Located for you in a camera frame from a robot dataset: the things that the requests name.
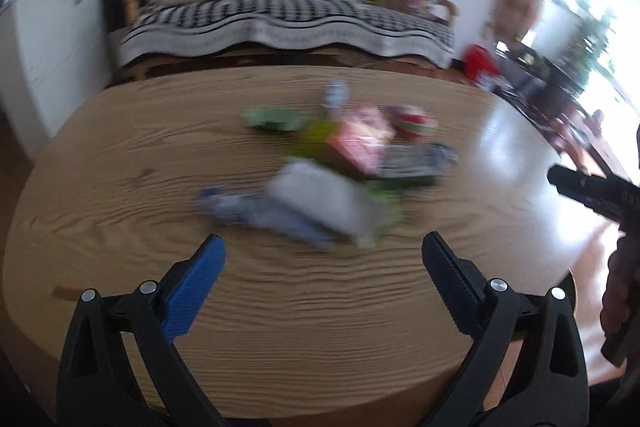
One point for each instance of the dark side table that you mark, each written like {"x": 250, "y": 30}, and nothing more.
{"x": 545, "y": 82}

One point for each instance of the small blue white wrapper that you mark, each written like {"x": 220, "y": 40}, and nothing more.
{"x": 337, "y": 94}

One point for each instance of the person's right hand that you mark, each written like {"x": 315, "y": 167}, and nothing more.
{"x": 620, "y": 287}

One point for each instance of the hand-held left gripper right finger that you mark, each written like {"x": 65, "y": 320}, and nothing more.
{"x": 447, "y": 277}

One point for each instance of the yellow green packet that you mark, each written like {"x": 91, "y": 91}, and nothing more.
{"x": 317, "y": 137}

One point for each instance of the green potted plant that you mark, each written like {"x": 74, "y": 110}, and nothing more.
{"x": 595, "y": 39}

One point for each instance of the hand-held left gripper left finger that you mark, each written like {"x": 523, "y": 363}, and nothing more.
{"x": 200, "y": 272}

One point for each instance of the green plastic toy car shell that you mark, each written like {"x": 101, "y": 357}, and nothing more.
{"x": 272, "y": 118}

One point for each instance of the white grey plastic bag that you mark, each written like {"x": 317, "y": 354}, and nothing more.
{"x": 325, "y": 197}

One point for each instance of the white cabinet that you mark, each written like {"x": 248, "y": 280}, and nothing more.
{"x": 55, "y": 37}

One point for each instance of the long blue white wrapper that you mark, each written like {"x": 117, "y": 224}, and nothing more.
{"x": 240, "y": 207}

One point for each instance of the red bag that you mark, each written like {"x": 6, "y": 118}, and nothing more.
{"x": 479, "y": 63}

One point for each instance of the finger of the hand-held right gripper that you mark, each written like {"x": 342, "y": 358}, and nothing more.
{"x": 600, "y": 197}

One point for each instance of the wooden sofa frame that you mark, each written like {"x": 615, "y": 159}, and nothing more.
{"x": 131, "y": 2}

